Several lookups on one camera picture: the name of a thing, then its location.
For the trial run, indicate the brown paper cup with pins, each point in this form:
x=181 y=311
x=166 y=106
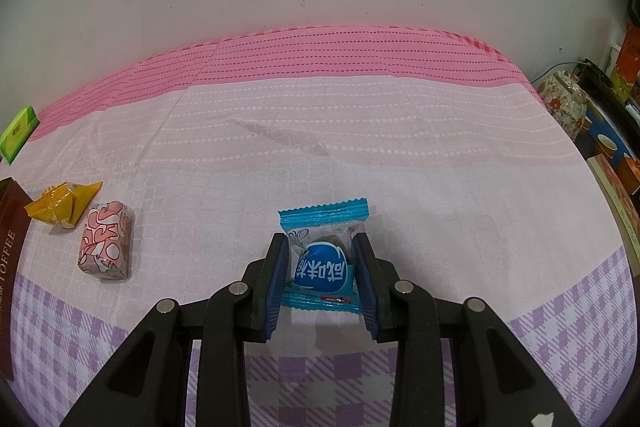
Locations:
x=606 y=146
x=631 y=172

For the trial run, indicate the brown tin box gold inside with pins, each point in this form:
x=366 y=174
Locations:
x=10 y=257

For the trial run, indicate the pink and white wrapped candy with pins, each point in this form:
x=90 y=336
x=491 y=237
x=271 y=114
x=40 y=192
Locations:
x=102 y=239

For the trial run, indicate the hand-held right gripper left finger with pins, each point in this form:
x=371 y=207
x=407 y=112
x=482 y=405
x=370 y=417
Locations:
x=277 y=289

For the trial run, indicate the blue candy packet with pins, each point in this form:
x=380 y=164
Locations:
x=322 y=267

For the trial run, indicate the pink and purple checked tablecloth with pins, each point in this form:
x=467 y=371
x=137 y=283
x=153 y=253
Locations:
x=350 y=132

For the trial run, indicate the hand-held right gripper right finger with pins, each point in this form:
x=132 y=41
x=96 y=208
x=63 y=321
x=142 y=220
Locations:
x=365 y=289

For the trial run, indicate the beige book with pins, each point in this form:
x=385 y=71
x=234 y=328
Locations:
x=612 y=192

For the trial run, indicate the orange box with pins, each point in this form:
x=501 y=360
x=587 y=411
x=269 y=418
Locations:
x=627 y=62

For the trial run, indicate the yellow snack packet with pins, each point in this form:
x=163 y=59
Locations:
x=57 y=207

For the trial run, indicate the green tissue pack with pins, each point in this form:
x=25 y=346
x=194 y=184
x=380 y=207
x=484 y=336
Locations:
x=17 y=132

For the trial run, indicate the floral ceramic jar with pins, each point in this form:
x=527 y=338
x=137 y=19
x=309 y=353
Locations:
x=562 y=102

